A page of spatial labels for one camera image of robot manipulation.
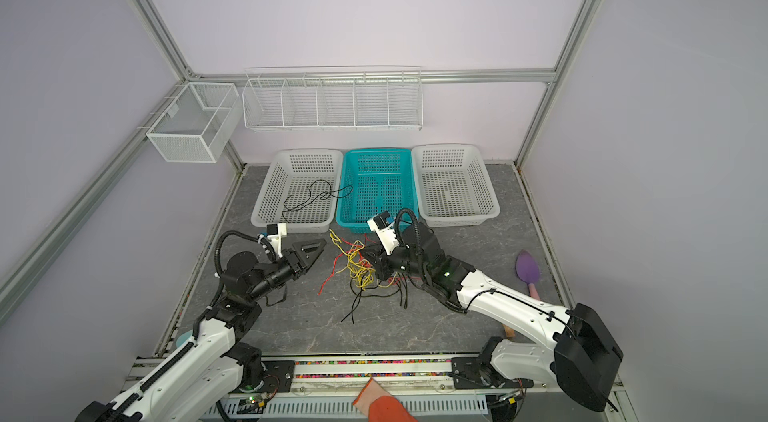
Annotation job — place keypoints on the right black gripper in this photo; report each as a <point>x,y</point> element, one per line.
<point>383,265</point>

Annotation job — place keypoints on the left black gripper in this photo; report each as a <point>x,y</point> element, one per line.
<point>294,261</point>

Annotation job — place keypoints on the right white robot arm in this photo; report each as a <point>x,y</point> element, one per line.
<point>570,348</point>

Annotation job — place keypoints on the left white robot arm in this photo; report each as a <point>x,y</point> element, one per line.
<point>214,360</point>

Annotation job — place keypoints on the left white plastic basket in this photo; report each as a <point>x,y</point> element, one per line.
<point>300,189</point>

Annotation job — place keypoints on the white plastic basket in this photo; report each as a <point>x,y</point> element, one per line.
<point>453,185</point>
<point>300,189</point>

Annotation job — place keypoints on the right white plastic basket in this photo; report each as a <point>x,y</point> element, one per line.
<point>453,185</point>

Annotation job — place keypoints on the teal plastic basket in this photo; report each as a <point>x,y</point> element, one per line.
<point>375,180</point>

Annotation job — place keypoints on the purple plastic spoon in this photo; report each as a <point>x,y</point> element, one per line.
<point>528,271</point>

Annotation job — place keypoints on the orange red glove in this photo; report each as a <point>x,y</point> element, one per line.
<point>378,405</point>

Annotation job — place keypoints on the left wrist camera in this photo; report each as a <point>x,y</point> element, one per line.
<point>271,240</point>

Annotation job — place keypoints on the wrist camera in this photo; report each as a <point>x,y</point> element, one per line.
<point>383,225</point>
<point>271,240</point>

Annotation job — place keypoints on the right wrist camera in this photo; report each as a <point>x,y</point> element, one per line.
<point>383,225</point>

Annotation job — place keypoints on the white wire wall shelf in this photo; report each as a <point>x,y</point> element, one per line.
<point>333,97</point>

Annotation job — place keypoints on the white mesh wall box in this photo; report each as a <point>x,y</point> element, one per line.
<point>198,123</point>

